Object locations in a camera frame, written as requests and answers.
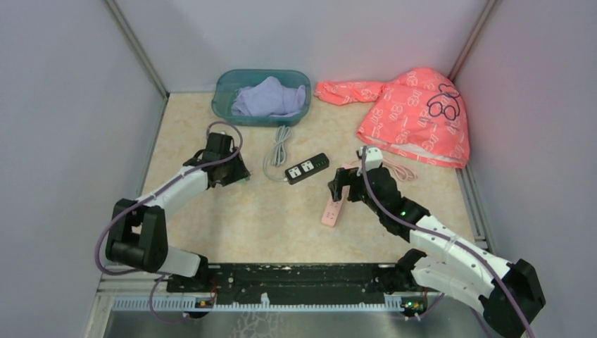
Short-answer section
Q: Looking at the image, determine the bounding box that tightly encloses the lavender cloth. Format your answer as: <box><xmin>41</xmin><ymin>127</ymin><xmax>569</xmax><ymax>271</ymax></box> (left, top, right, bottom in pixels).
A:
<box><xmin>231</xmin><ymin>77</ymin><xmax>306</xmax><ymax>118</ymax></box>

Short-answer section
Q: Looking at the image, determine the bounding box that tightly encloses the black power strip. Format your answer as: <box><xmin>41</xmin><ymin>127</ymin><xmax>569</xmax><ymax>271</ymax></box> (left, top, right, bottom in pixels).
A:
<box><xmin>284</xmin><ymin>153</ymin><xmax>330</xmax><ymax>185</ymax></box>

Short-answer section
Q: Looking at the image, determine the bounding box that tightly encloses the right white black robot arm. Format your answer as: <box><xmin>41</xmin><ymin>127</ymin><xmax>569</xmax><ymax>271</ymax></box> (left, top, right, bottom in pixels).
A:
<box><xmin>328</xmin><ymin>166</ymin><xmax>546</xmax><ymax>337</ymax></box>

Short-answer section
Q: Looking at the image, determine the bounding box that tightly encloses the teal plastic basin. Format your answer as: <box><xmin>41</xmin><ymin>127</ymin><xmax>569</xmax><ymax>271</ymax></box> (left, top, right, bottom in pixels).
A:
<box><xmin>211</xmin><ymin>69</ymin><xmax>311</xmax><ymax>127</ymax></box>

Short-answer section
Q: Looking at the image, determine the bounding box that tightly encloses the pink power strip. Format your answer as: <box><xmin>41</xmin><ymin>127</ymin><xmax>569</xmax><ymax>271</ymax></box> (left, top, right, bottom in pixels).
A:
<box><xmin>321</xmin><ymin>186</ymin><xmax>349</xmax><ymax>227</ymax></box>

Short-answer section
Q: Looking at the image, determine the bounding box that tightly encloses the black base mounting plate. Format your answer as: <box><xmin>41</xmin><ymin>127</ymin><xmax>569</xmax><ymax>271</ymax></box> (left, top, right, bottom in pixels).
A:
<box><xmin>167</xmin><ymin>263</ymin><xmax>424</xmax><ymax>306</ymax></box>

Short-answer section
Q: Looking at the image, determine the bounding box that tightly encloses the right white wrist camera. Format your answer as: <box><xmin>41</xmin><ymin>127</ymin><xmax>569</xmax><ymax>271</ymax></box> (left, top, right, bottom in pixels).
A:
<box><xmin>356</xmin><ymin>146</ymin><xmax>384</xmax><ymax>172</ymax></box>

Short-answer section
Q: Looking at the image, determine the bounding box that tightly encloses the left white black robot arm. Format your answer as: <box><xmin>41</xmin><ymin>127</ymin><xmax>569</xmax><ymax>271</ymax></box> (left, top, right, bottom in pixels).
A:
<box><xmin>104</xmin><ymin>132</ymin><xmax>250</xmax><ymax>292</ymax></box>

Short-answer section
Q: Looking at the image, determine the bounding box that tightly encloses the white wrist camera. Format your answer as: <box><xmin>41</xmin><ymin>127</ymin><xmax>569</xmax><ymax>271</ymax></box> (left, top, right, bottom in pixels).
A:
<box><xmin>356</xmin><ymin>146</ymin><xmax>384</xmax><ymax>172</ymax></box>
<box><xmin>205</xmin><ymin>132</ymin><xmax>234</xmax><ymax>154</ymax></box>

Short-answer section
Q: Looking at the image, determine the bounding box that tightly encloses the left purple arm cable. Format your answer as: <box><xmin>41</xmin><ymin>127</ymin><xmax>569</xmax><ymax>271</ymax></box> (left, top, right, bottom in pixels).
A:
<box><xmin>94</xmin><ymin>121</ymin><xmax>244</xmax><ymax>276</ymax></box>

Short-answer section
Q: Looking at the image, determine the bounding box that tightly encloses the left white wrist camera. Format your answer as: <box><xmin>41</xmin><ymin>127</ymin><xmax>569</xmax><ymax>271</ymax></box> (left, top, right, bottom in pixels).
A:
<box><xmin>205</xmin><ymin>132</ymin><xmax>234</xmax><ymax>154</ymax></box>

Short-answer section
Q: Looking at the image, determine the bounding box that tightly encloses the coral patterned jacket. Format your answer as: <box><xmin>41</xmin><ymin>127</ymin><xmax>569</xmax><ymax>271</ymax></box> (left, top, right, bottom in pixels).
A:
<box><xmin>314</xmin><ymin>68</ymin><xmax>470</xmax><ymax>169</ymax></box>

